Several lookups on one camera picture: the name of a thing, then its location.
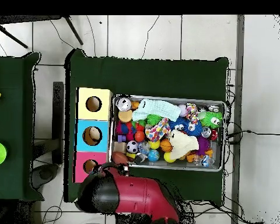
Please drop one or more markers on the small soccer ball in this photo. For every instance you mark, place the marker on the small soccer ball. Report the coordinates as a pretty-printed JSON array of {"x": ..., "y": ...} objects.
[{"x": 132, "y": 147}]

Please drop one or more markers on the polka dot cloth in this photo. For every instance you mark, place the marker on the polka dot cloth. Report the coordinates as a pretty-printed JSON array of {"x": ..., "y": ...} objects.
[{"x": 157, "y": 131}]

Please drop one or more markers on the shallow silver mesh bin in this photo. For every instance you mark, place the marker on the shallow silver mesh bin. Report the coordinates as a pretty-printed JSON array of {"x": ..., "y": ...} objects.
[{"x": 177, "y": 168}]

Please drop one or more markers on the black upright board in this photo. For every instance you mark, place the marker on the black upright board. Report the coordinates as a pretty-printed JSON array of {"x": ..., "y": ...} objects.
[{"x": 58, "y": 116}]

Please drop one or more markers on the silver drink can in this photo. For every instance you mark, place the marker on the silver drink can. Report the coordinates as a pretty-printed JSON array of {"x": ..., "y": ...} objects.
[{"x": 124, "y": 104}]

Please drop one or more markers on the mint green cloth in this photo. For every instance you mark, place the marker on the mint green cloth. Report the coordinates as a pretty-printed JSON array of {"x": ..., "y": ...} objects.
[{"x": 158, "y": 108}]

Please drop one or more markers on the orange-red ball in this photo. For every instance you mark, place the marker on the orange-red ball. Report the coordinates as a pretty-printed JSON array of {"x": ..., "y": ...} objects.
[{"x": 139, "y": 136}]

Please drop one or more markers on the blue fuzzy toy with eyes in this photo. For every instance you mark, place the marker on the blue fuzzy toy with eyes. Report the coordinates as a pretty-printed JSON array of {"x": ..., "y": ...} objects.
[{"x": 193, "y": 128}]

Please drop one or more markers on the dark grey floor base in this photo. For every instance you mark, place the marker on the dark grey floor base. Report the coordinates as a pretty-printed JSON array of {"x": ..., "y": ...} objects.
[{"x": 45, "y": 173}]

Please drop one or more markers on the purple spiky ball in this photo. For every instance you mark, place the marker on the purple spiky ball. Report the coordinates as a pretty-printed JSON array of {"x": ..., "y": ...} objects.
[{"x": 203, "y": 144}]

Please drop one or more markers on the green fuzzy toy with eyes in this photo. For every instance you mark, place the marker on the green fuzzy toy with eyes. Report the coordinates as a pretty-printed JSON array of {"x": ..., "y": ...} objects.
[{"x": 210, "y": 119}]

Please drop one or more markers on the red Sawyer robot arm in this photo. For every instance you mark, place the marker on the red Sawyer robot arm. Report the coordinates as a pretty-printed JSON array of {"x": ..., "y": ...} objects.
[{"x": 140, "y": 193}]

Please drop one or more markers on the dark green side tablecloth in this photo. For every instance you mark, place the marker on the dark green side tablecloth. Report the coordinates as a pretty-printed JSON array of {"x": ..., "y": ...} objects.
[{"x": 14, "y": 128}]

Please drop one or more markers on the black metal frame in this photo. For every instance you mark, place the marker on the black metal frame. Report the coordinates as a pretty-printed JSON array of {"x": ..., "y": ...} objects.
[{"x": 25, "y": 18}]

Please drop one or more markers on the wooden box with three holes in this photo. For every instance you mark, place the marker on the wooden box with three holes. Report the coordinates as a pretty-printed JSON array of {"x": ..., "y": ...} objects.
[{"x": 84, "y": 114}]

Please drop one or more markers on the cream knit cloth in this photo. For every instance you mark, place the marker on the cream knit cloth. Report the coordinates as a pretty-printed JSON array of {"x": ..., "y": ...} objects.
[{"x": 183, "y": 143}]

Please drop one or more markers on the brown toy football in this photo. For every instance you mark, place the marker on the brown toy football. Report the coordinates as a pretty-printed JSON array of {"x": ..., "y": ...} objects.
[{"x": 119, "y": 158}]

